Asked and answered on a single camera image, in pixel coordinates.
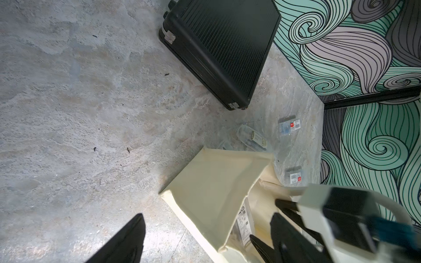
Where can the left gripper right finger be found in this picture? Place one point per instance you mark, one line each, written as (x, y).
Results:
(290, 246)

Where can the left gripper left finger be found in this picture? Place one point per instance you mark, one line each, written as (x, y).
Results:
(126, 246)

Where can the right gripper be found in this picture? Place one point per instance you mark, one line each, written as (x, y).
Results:
(355, 225)

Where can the cream canvas tote bag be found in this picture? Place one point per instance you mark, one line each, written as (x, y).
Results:
(208, 193)

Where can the clear compass case brown label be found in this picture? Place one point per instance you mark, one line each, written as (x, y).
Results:
(252, 139)

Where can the small lead box near right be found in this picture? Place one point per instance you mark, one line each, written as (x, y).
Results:
(293, 177)

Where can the small lead box red label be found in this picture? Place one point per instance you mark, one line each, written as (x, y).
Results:
(287, 127)

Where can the black ribbed carrying case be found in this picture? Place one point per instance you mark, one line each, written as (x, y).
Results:
(224, 44)

